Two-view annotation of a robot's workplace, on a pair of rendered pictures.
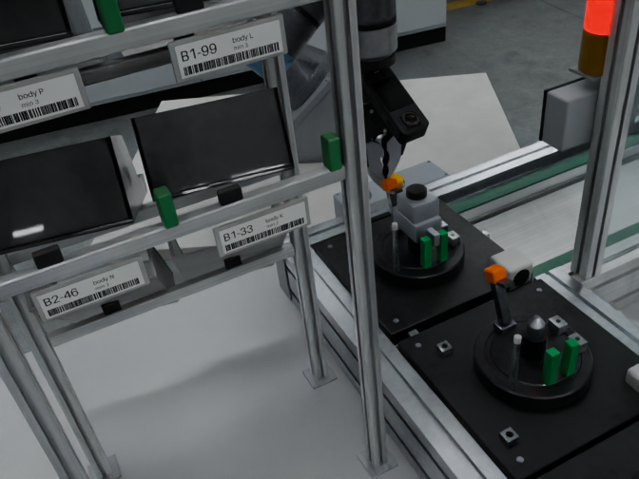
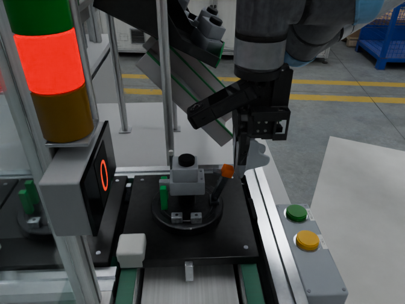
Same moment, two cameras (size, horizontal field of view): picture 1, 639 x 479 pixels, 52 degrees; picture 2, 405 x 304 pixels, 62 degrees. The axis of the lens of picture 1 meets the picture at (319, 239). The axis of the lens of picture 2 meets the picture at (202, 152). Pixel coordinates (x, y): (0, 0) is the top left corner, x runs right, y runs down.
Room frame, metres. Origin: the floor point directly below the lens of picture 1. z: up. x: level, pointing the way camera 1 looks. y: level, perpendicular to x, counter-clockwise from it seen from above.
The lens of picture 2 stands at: (0.97, -0.60, 1.43)
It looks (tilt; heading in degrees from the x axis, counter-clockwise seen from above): 33 degrees down; 109
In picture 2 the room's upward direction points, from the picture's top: straight up
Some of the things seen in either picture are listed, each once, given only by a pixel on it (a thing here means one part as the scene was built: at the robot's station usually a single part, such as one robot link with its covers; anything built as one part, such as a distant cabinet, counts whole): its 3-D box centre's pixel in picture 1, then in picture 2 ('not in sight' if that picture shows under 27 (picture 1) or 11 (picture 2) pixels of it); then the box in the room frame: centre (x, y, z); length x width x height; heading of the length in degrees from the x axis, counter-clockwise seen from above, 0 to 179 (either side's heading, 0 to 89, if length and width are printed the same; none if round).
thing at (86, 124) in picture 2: (602, 48); (63, 108); (0.75, -0.37, 1.28); 0.05 x 0.05 x 0.05
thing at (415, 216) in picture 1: (420, 212); (181, 173); (0.78, -0.15, 1.06); 0.08 x 0.04 x 0.07; 22
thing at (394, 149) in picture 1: (383, 152); (252, 161); (0.90, -0.12, 1.09); 0.06 x 0.03 x 0.09; 22
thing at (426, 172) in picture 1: (392, 197); (304, 253); (1.02, -0.14, 0.93); 0.21 x 0.07 x 0.06; 112
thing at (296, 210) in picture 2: not in sight; (296, 214); (0.99, -0.08, 0.96); 0.04 x 0.04 x 0.02
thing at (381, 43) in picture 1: (367, 38); (258, 51); (0.89, -0.10, 1.28); 0.08 x 0.08 x 0.05
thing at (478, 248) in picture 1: (417, 262); (187, 213); (0.79, -0.15, 0.96); 0.24 x 0.24 x 0.02; 22
